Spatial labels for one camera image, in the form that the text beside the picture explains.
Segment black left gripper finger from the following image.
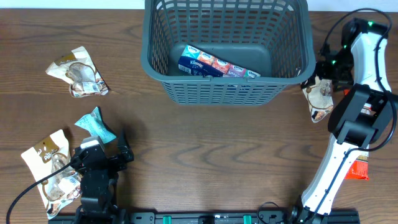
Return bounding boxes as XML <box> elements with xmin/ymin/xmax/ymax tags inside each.
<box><xmin>117</xmin><ymin>129</ymin><xmax>134</xmax><ymax>161</ymax></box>
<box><xmin>93</xmin><ymin>136</ymin><xmax>105</xmax><ymax>156</ymax></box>

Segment teal snack packet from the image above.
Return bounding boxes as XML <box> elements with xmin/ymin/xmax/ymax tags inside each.
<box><xmin>75</xmin><ymin>107</ymin><xmax>116</xmax><ymax>144</ymax></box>

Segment beige brown-label snack pouch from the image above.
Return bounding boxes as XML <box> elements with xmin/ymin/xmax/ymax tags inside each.
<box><xmin>21</xmin><ymin>129</ymin><xmax>81</xmax><ymax>220</ymax></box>

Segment red orange cracker package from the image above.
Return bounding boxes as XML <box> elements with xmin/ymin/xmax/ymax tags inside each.
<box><xmin>343</xmin><ymin>88</ymin><xmax>374</xmax><ymax>181</ymax></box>

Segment Kleenex tissue multipack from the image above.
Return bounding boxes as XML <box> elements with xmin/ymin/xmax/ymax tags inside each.
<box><xmin>178</xmin><ymin>45</ymin><xmax>261</xmax><ymax>78</ymax></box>

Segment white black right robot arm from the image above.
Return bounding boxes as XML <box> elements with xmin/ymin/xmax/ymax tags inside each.
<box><xmin>288</xmin><ymin>18</ymin><xmax>397</xmax><ymax>223</ymax></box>

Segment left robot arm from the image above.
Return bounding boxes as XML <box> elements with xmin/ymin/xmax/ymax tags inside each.
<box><xmin>71</xmin><ymin>131</ymin><xmax>134</xmax><ymax>223</ymax></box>

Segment grey plastic lattice basket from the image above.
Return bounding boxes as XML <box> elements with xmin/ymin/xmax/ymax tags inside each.
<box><xmin>141</xmin><ymin>0</ymin><xmax>315</xmax><ymax>105</ymax></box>

